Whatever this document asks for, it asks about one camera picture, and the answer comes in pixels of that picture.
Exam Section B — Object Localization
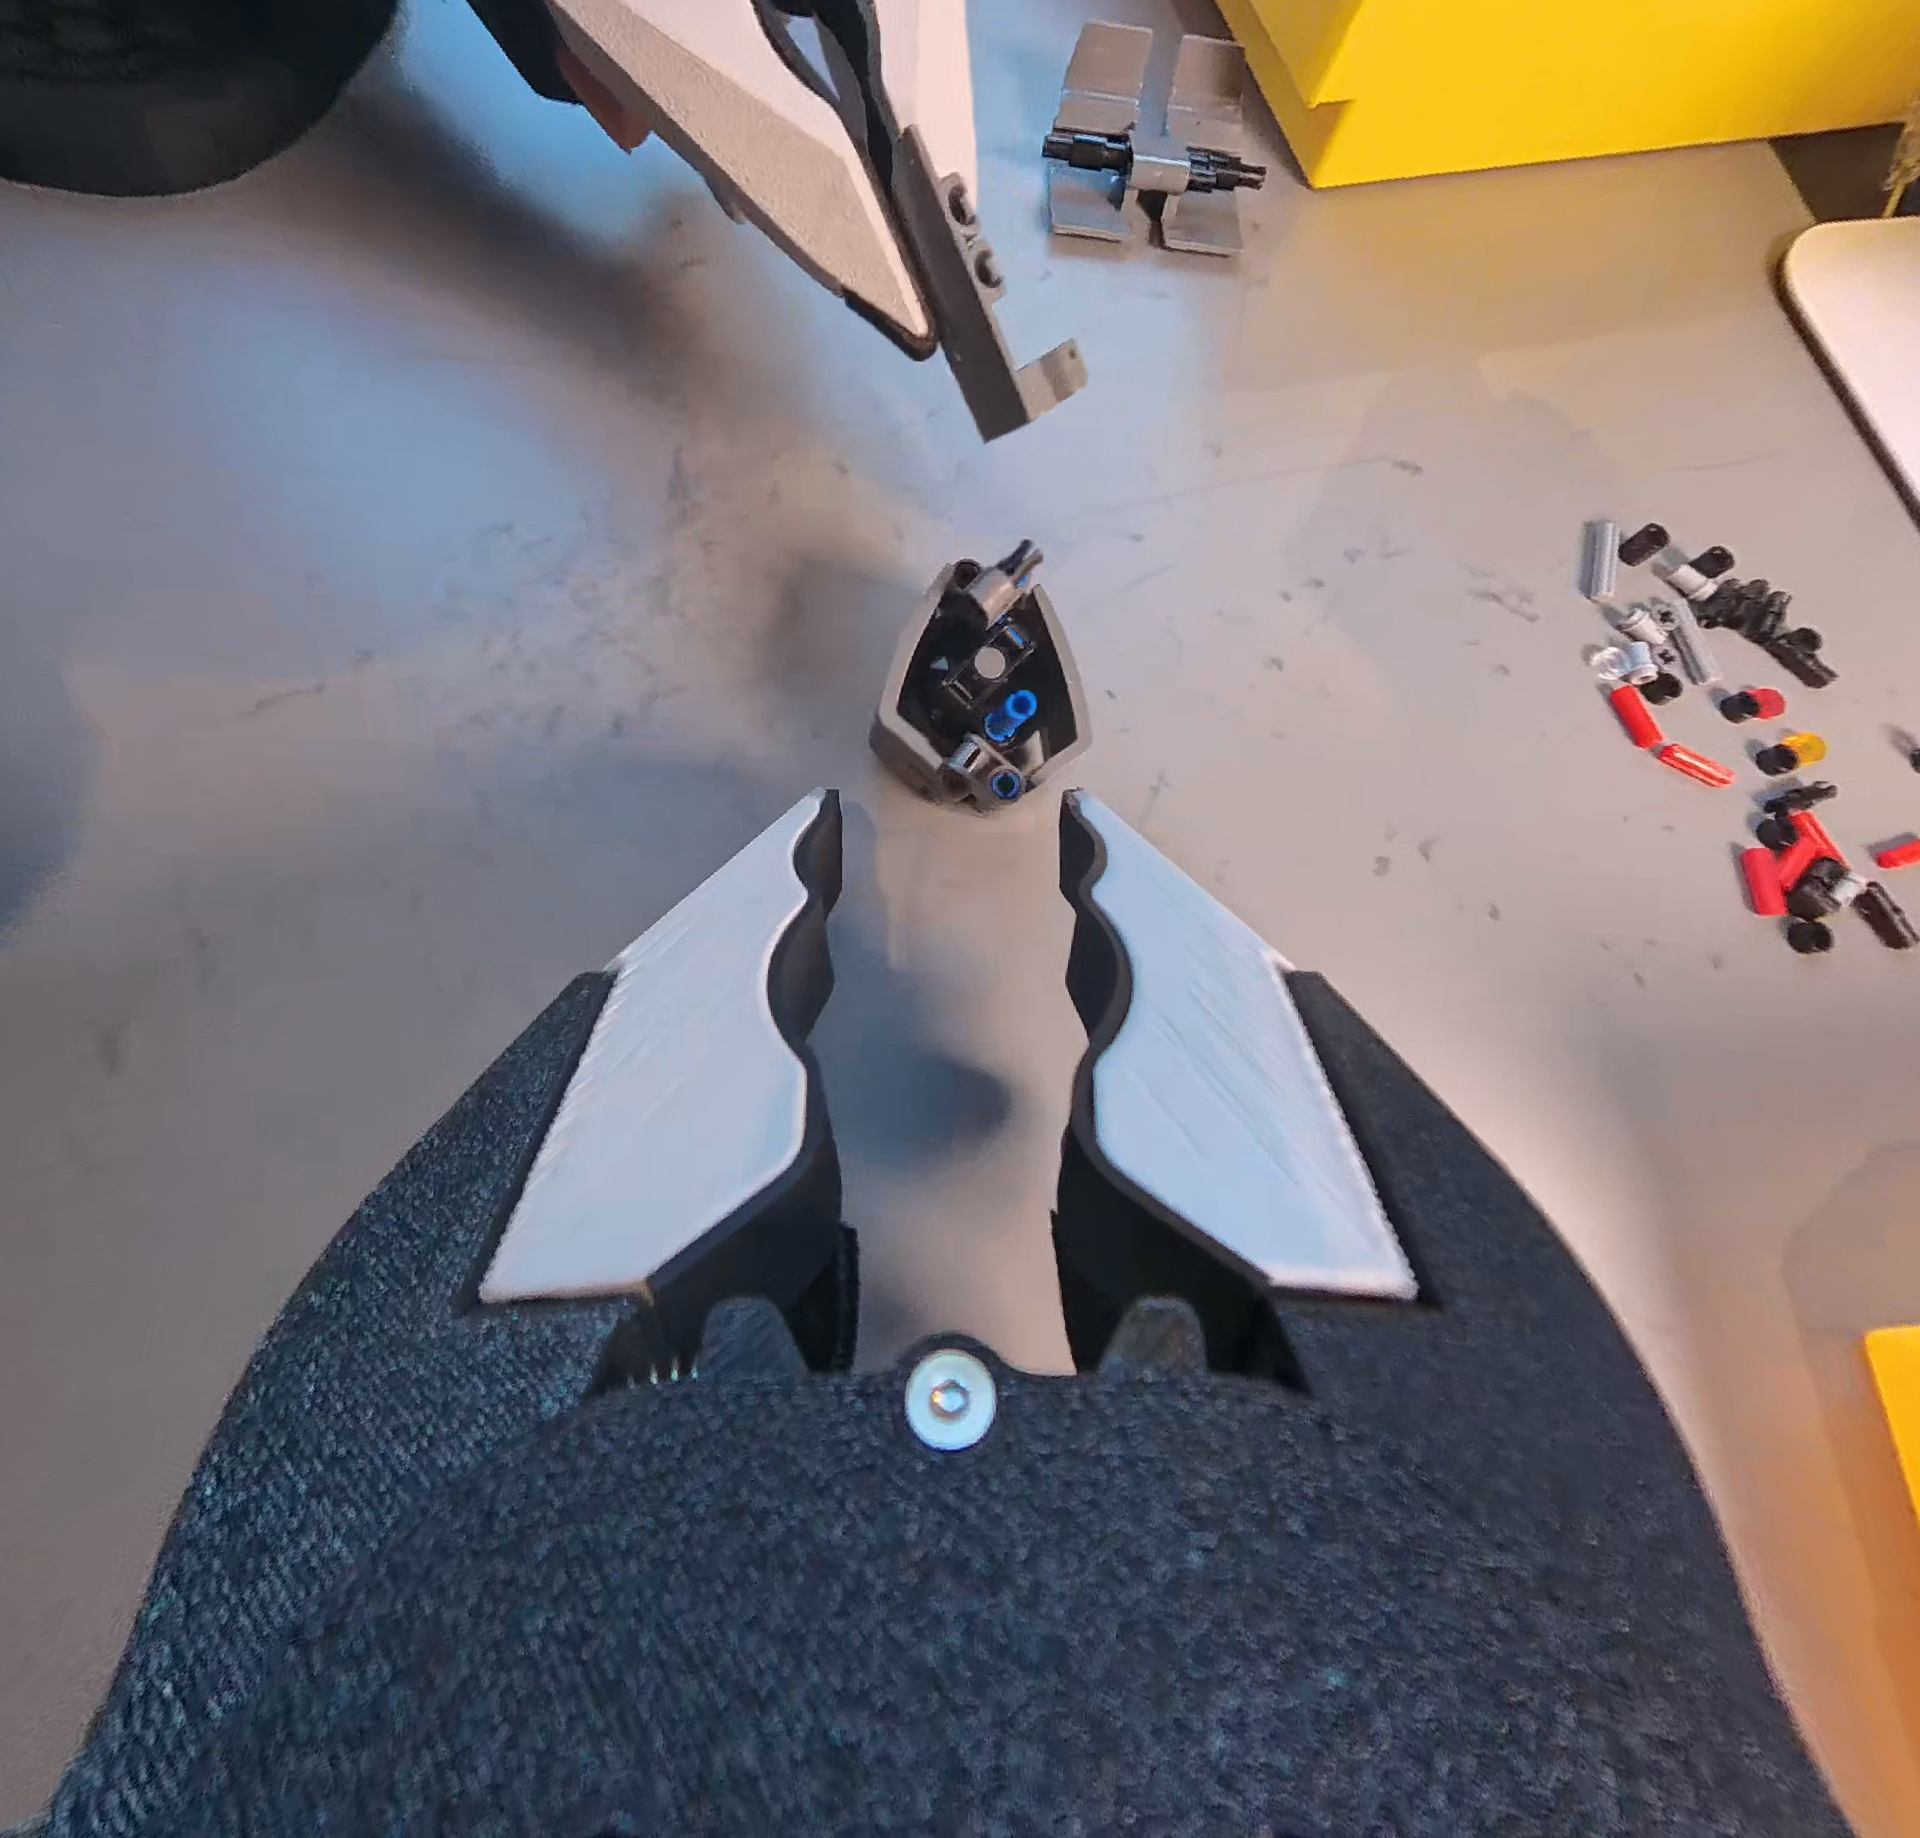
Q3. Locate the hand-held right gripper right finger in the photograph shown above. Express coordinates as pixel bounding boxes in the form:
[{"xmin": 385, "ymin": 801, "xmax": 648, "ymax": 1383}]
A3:
[{"xmin": 1057, "ymin": 788, "xmax": 1421, "ymax": 1301}]

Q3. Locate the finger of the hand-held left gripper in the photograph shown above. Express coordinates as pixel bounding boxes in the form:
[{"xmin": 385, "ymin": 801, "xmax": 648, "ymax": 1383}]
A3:
[
  {"xmin": 810, "ymin": 0, "xmax": 988, "ymax": 215},
  {"xmin": 530, "ymin": 0, "xmax": 944, "ymax": 364}
]

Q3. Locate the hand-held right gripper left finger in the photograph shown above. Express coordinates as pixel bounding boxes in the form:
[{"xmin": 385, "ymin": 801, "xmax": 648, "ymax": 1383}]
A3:
[{"xmin": 477, "ymin": 788, "xmax": 847, "ymax": 1308}]

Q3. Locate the large grey toy part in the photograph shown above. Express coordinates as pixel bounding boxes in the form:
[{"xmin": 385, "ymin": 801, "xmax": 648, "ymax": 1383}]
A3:
[{"xmin": 895, "ymin": 124, "xmax": 1087, "ymax": 441}]

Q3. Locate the grey toy eye module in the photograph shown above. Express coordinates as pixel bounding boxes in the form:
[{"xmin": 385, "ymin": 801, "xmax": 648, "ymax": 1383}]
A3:
[{"xmin": 867, "ymin": 538, "xmax": 1095, "ymax": 817}]

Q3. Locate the pile of small toy pieces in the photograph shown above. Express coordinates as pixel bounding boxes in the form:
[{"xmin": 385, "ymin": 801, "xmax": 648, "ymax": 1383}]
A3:
[{"xmin": 1578, "ymin": 518, "xmax": 1920, "ymax": 957}]

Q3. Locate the yellow plastic bin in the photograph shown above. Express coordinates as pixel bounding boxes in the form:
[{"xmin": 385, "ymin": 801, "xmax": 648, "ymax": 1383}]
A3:
[
  {"xmin": 1861, "ymin": 1324, "xmax": 1920, "ymax": 1587},
  {"xmin": 1170, "ymin": 0, "xmax": 1920, "ymax": 193}
]

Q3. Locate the person's left forearm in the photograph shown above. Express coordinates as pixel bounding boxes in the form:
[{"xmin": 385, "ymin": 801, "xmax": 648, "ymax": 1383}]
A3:
[{"xmin": 0, "ymin": 0, "xmax": 414, "ymax": 200}]

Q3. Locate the grey desk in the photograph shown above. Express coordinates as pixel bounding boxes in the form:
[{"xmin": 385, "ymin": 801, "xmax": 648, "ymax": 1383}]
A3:
[{"xmin": 0, "ymin": 0, "xmax": 1920, "ymax": 1838}]

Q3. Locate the person's left hand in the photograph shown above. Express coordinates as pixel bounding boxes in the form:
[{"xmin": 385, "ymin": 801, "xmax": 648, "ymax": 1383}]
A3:
[{"xmin": 553, "ymin": 45, "xmax": 658, "ymax": 154}]

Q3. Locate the grey toy plate assembly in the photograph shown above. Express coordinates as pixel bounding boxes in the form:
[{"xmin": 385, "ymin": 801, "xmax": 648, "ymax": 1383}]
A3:
[{"xmin": 1038, "ymin": 17, "xmax": 1271, "ymax": 260}]

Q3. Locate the white wooden book stand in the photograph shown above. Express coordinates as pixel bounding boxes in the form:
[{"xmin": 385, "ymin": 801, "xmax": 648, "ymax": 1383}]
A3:
[{"xmin": 1775, "ymin": 215, "xmax": 1920, "ymax": 528}]

